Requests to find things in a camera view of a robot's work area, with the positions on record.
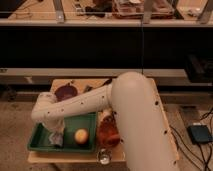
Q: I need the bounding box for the background workbench shelf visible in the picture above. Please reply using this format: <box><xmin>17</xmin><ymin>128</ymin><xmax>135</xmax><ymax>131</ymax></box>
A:
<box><xmin>0</xmin><ymin>0</ymin><xmax>213</xmax><ymax>27</ymax></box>

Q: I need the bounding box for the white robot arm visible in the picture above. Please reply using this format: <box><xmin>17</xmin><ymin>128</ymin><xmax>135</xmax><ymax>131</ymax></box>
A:
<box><xmin>31</xmin><ymin>72</ymin><xmax>180</xmax><ymax>171</ymax></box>

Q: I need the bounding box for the red bowl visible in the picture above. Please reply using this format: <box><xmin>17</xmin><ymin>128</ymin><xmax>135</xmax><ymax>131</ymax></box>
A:
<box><xmin>97</xmin><ymin>116</ymin><xmax>120</xmax><ymax>148</ymax></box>

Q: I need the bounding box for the grey blue towel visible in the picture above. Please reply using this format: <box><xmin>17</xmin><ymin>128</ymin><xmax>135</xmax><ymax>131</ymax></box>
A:
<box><xmin>49</xmin><ymin>132</ymin><xmax>63</xmax><ymax>147</ymax></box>

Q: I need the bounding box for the green plastic tray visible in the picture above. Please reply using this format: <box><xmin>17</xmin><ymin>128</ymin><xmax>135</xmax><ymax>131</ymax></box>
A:
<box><xmin>27</xmin><ymin>113</ymin><xmax>97</xmax><ymax>153</ymax></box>

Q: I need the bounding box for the wooden table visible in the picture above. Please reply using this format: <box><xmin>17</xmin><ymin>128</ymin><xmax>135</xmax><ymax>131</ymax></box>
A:
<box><xmin>27</xmin><ymin>78</ymin><xmax>180</xmax><ymax>171</ymax></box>

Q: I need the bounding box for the black foot pedal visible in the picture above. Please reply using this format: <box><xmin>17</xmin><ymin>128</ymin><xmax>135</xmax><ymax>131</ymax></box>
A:
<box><xmin>187</xmin><ymin>125</ymin><xmax>212</xmax><ymax>144</ymax></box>

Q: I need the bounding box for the black handled brush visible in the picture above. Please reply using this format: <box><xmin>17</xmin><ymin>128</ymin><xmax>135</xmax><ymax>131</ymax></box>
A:
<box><xmin>83</xmin><ymin>78</ymin><xmax>112</xmax><ymax>93</ymax></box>

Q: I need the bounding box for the brown pine cone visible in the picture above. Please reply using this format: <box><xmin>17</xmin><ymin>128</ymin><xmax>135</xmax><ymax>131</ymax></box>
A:
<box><xmin>101</xmin><ymin>110</ymin><xmax>114</xmax><ymax>121</ymax></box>

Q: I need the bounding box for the red yellow apple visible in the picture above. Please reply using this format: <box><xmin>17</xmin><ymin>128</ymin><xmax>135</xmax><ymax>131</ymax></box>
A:
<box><xmin>74</xmin><ymin>129</ymin><xmax>89</xmax><ymax>144</ymax></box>

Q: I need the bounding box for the purple bowl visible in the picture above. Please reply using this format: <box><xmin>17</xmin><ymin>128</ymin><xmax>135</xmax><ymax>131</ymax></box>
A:
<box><xmin>55</xmin><ymin>84</ymin><xmax>78</xmax><ymax>101</ymax></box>

